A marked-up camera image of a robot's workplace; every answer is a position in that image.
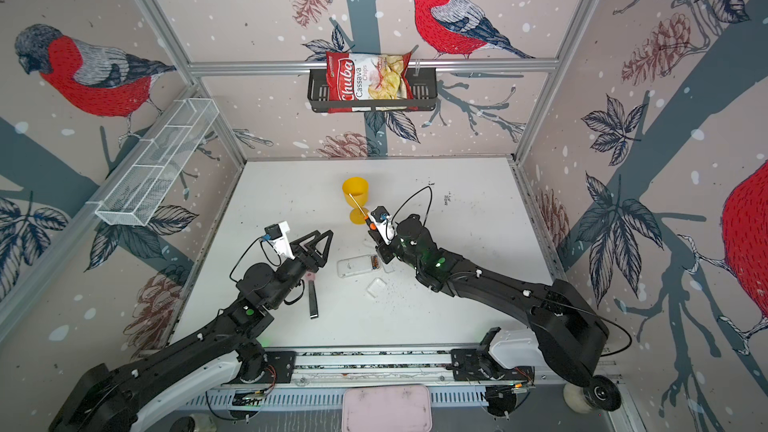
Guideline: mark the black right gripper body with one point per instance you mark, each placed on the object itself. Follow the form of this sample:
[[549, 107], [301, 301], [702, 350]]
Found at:
[[397, 251]]

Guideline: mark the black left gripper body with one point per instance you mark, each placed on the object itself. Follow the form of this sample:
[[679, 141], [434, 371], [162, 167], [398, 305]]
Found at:
[[289, 275]]

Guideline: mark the small remote battery cover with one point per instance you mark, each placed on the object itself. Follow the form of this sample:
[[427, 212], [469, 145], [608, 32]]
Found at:
[[387, 265]]

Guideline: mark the white battery cover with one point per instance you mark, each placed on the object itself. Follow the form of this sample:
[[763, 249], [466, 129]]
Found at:
[[376, 288]]

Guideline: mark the orange handled screwdriver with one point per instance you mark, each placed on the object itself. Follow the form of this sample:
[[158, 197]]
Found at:
[[359, 214]]

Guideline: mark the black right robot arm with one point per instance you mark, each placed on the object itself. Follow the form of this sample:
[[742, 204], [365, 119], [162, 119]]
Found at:
[[570, 335]]

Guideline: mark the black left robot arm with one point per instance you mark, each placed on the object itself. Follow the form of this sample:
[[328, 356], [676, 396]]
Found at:
[[137, 395]]

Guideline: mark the yellow plastic goblet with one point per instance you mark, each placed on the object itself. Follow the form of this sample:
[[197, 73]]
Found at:
[[355, 185]]

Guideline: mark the pink tray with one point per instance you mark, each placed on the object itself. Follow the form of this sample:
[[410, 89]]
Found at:
[[387, 408]]

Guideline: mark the red cassava chips bag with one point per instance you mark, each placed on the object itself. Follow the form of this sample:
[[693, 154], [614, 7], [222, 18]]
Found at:
[[367, 77]]

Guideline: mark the white tape roll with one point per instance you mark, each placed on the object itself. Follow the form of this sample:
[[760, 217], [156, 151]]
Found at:
[[600, 394]]

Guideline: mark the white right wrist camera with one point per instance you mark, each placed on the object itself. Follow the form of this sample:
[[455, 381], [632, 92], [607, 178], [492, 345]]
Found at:
[[380, 226]]

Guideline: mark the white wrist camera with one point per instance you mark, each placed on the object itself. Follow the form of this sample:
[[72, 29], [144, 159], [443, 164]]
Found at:
[[380, 226], [277, 236]]

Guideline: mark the pink handled knife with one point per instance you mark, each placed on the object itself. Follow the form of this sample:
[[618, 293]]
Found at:
[[312, 295]]

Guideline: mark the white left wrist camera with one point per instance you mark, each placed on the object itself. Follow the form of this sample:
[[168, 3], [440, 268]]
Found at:
[[277, 236]]

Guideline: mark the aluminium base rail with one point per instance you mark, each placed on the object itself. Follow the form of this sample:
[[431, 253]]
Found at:
[[372, 366]]

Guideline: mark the black wall basket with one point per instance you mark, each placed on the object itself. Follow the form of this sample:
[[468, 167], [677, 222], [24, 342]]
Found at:
[[415, 90]]

